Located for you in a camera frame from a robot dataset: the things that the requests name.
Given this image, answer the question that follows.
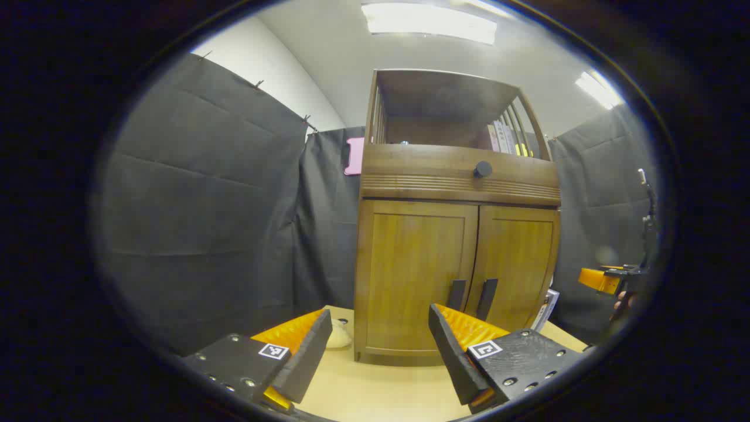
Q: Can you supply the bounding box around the wooden drawer with black knob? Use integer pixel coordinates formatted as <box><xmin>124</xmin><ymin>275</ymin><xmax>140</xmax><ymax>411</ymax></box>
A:
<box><xmin>360</xmin><ymin>144</ymin><xmax>561</xmax><ymax>206</ymax></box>

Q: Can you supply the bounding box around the wooden double-door shoe cabinet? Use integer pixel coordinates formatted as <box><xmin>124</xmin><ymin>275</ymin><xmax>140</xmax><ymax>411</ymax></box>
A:
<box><xmin>353</xmin><ymin>69</ymin><xmax>562</xmax><ymax>367</ymax></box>

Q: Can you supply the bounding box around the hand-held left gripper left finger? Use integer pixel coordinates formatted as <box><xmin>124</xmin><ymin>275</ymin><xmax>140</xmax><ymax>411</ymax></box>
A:
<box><xmin>182</xmin><ymin>309</ymin><xmax>333</xmax><ymax>414</ymax></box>

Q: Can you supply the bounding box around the black backdrop cloth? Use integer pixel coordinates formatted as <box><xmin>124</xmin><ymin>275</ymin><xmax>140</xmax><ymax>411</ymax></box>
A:
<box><xmin>97</xmin><ymin>53</ymin><xmax>660</xmax><ymax>358</ymax></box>

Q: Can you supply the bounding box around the large ceiling light panel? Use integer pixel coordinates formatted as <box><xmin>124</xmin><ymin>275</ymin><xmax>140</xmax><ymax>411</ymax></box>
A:
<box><xmin>362</xmin><ymin>3</ymin><xmax>497</xmax><ymax>45</ymax></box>

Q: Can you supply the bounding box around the wooden cabinet door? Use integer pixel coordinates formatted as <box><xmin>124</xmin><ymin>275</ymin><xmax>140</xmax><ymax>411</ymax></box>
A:
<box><xmin>466</xmin><ymin>205</ymin><xmax>558</xmax><ymax>335</ymax></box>
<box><xmin>364</xmin><ymin>200</ymin><xmax>478</xmax><ymax>352</ymax></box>

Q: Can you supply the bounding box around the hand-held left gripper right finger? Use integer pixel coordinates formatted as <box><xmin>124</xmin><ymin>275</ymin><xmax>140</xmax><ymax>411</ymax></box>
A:
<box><xmin>428</xmin><ymin>304</ymin><xmax>587</xmax><ymax>414</ymax></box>

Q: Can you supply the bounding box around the small cream object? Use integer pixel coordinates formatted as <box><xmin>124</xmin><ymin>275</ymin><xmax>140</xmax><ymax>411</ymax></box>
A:
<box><xmin>325</xmin><ymin>318</ymin><xmax>353</xmax><ymax>350</ymax></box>

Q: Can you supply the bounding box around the small ceiling light panel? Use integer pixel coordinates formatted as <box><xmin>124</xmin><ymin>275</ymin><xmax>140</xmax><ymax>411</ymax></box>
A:
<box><xmin>575</xmin><ymin>70</ymin><xmax>623</xmax><ymax>110</ymax></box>

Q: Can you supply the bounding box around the upright paperback book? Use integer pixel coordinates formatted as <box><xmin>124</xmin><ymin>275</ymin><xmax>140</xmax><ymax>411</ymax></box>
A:
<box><xmin>532</xmin><ymin>288</ymin><xmax>560</xmax><ymax>333</ymax></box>

